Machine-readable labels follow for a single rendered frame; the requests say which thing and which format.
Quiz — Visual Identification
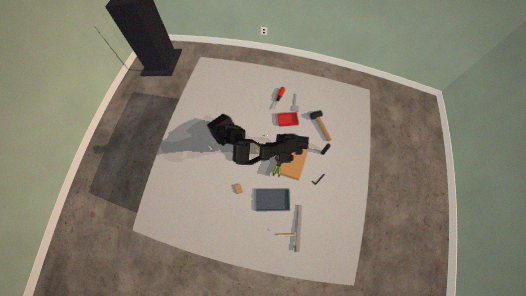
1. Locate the red shallow tray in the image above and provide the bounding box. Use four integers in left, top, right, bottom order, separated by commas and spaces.
277, 112, 299, 127

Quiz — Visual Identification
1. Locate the red-handled screwdriver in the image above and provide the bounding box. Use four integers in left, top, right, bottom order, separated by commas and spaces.
273, 87, 285, 109

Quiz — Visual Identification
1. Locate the light wooden board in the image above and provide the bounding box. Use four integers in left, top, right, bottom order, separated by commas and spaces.
281, 147, 309, 180

